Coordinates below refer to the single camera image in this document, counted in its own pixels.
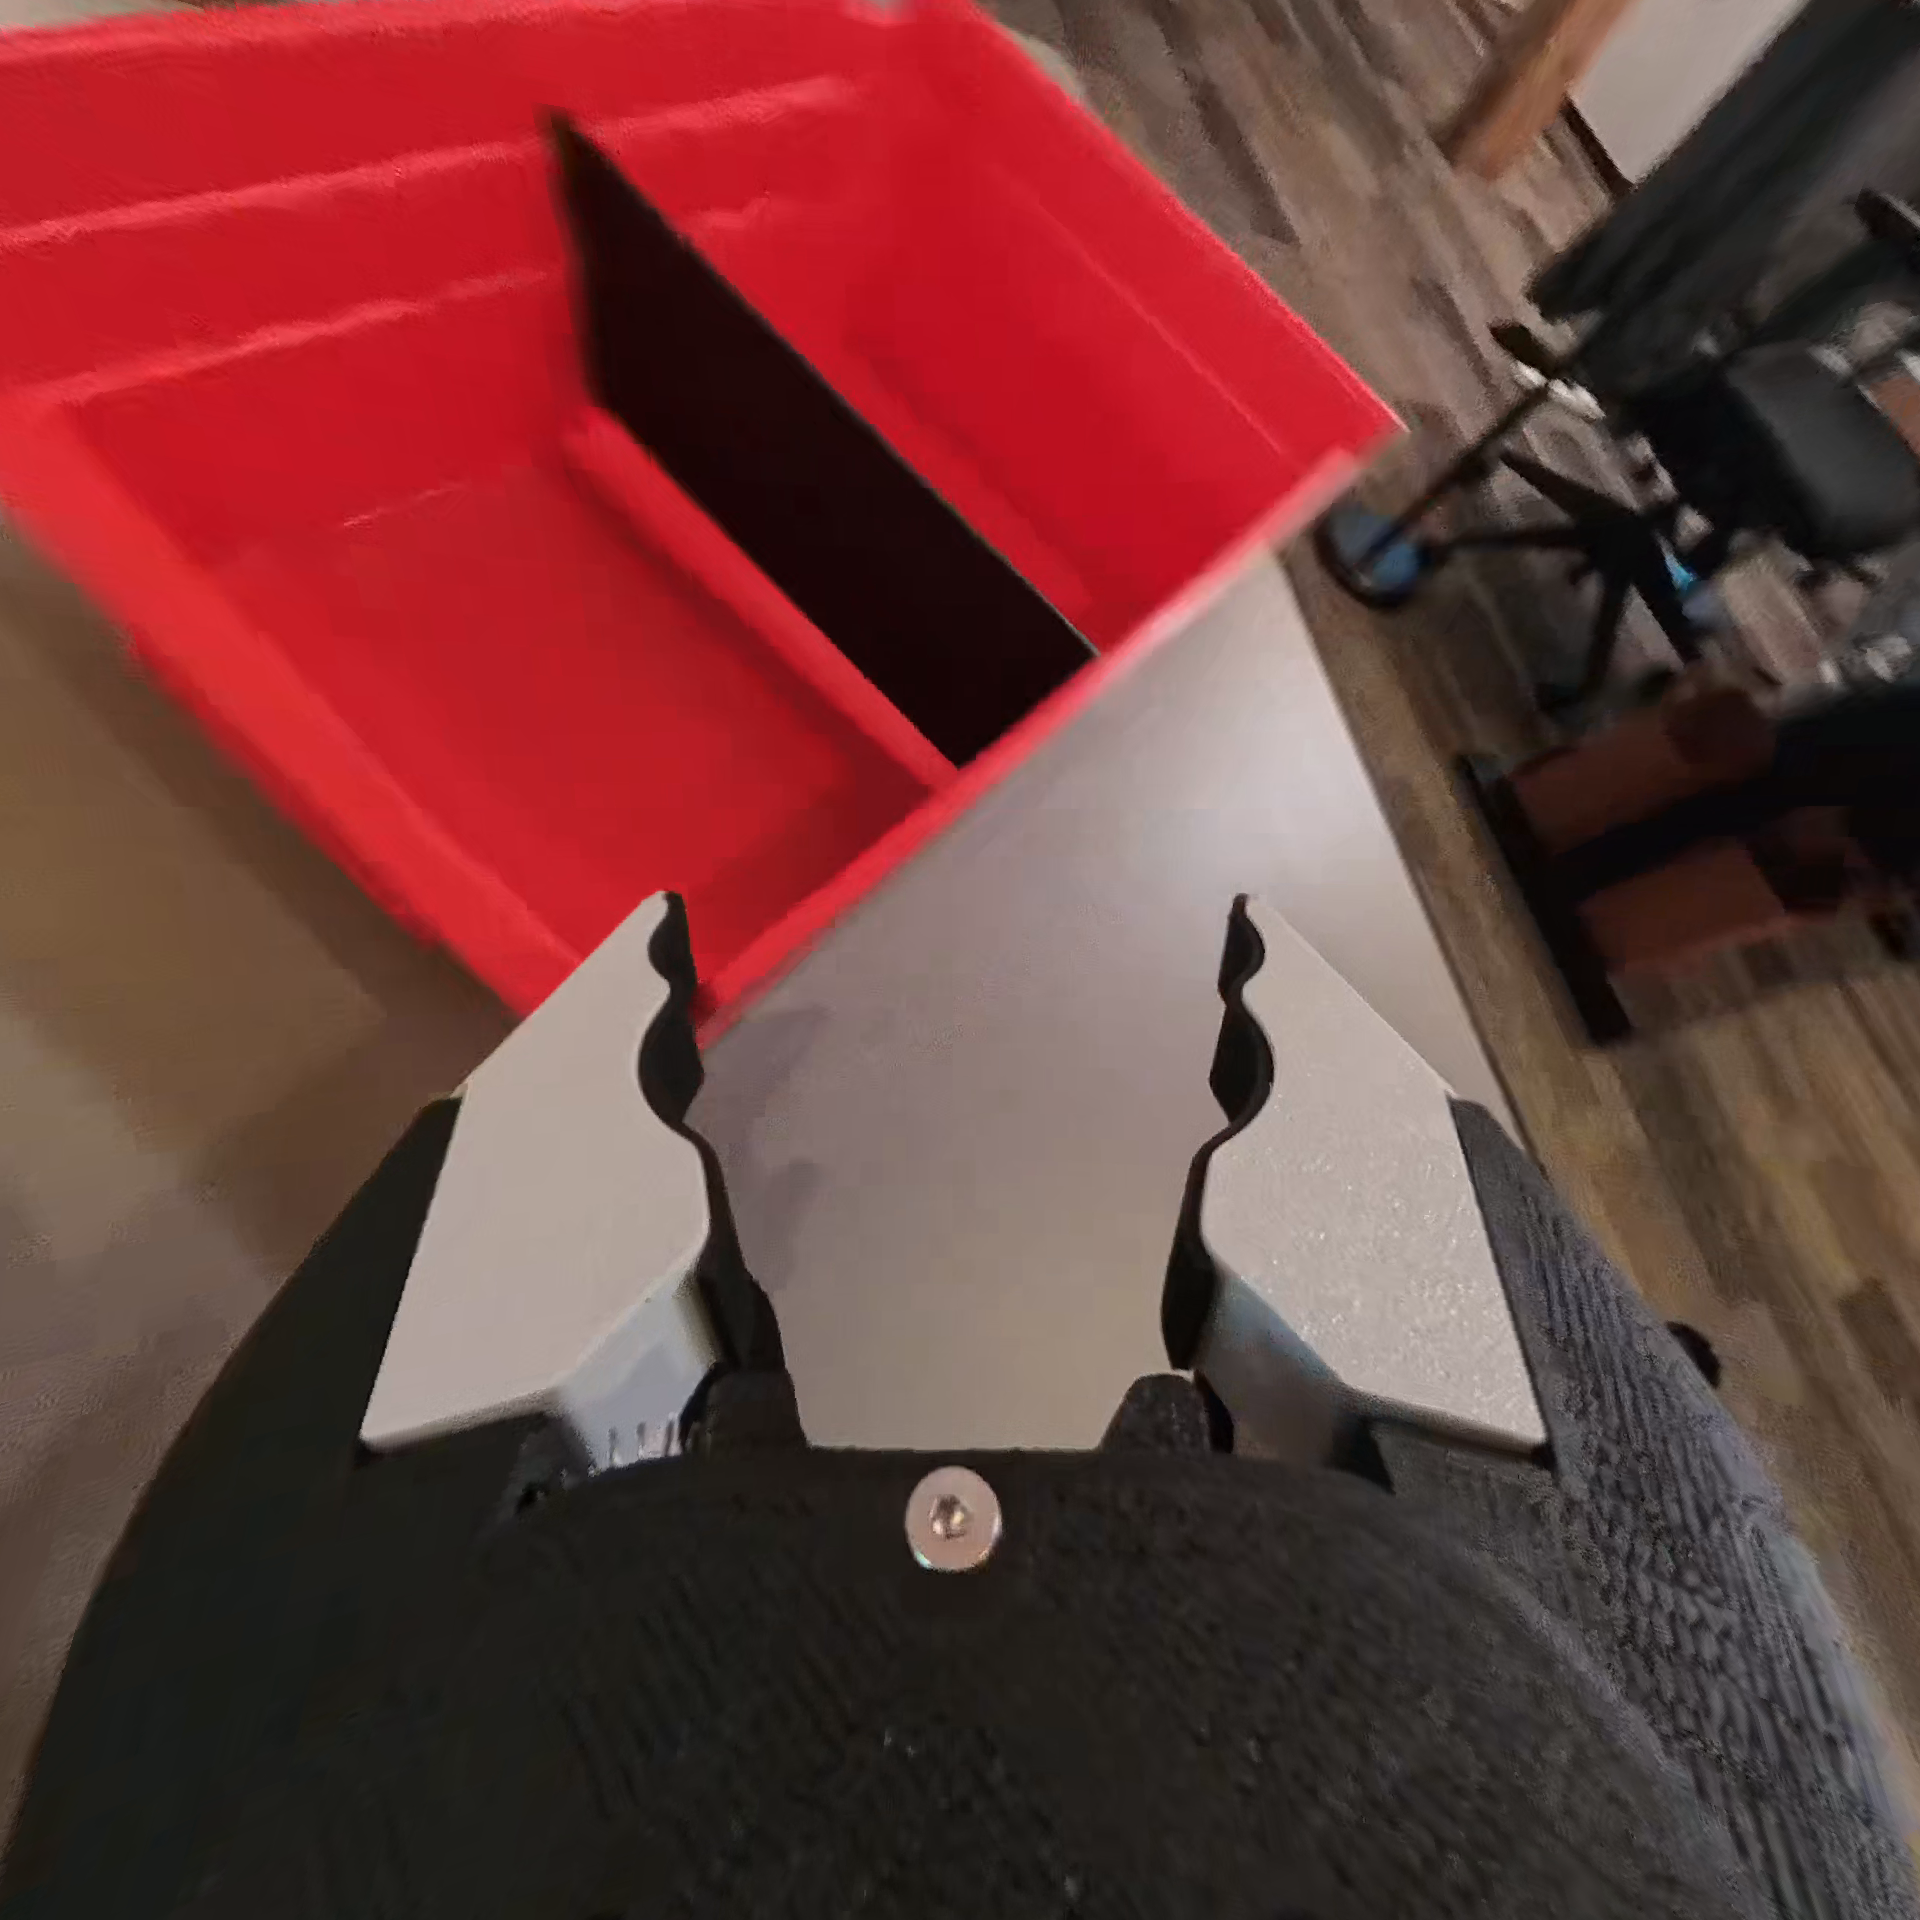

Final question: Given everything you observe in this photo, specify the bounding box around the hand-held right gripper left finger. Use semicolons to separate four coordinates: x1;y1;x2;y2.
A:
363;891;785;1467

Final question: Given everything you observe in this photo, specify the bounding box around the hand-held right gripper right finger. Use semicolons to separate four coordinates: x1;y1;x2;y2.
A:
1163;894;1549;1452

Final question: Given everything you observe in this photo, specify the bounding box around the red plastic bin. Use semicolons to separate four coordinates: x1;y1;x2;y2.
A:
0;0;1409;1051

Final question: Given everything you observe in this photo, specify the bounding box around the black bin divider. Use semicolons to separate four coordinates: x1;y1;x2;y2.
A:
544;113;1103;769

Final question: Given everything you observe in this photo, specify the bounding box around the black office chair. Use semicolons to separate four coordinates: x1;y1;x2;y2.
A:
1317;188;1920;712

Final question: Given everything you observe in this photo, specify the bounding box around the wooden table leg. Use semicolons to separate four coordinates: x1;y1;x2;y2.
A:
1444;0;1642;178

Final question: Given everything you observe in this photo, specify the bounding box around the brown stool with black frame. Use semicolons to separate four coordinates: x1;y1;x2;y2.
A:
1458;673;1920;1047

